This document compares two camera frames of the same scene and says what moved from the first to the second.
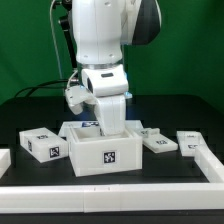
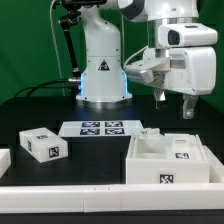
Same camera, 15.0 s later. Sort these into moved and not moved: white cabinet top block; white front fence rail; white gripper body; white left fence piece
Moved: white gripper body
Not moved: white left fence piece; white cabinet top block; white front fence rail
